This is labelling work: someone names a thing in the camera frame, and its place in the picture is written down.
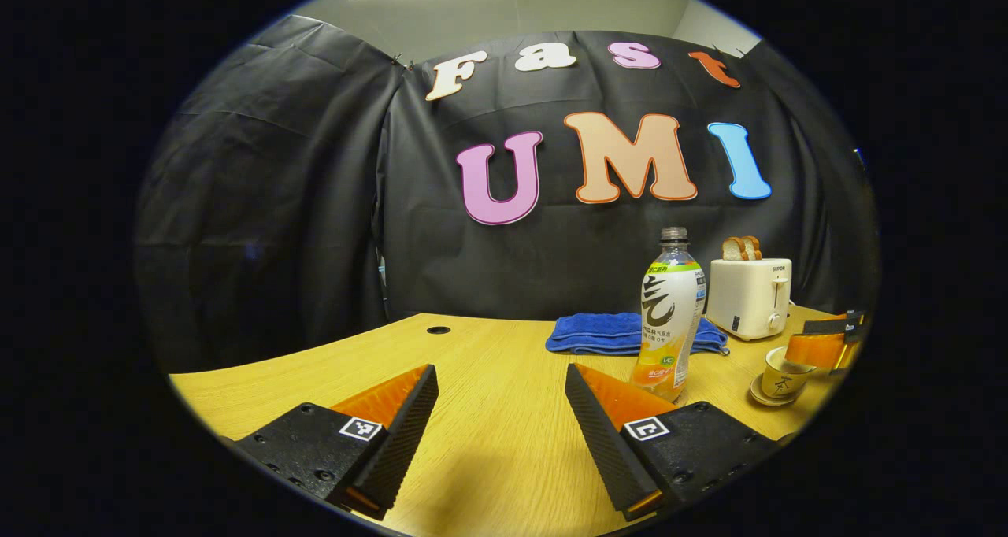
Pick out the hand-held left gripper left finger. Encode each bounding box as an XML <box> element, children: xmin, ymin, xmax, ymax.
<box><xmin>234</xmin><ymin>364</ymin><xmax>439</xmax><ymax>522</ymax></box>

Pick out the clear labelled water bottle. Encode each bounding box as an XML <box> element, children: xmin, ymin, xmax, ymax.
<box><xmin>631</xmin><ymin>226</ymin><xmax>708</xmax><ymax>403</ymax></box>

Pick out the black backdrop cloth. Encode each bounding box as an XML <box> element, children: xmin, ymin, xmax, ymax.
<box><xmin>134</xmin><ymin>13</ymin><xmax>879</xmax><ymax>374</ymax></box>

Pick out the cream teacup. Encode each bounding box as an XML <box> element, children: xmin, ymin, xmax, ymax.
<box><xmin>761</xmin><ymin>346</ymin><xmax>817</xmax><ymax>400</ymax></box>

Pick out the blue folded towel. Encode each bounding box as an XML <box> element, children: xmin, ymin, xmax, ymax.
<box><xmin>545</xmin><ymin>312</ymin><xmax>731</xmax><ymax>357</ymax></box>

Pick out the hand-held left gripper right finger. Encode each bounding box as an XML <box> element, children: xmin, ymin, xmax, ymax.
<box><xmin>565</xmin><ymin>363</ymin><xmax>780</xmax><ymax>524</ymax></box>

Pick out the white toaster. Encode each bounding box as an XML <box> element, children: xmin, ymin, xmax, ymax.
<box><xmin>706</xmin><ymin>257</ymin><xmax>793</xmax><ymax>342</ymax></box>

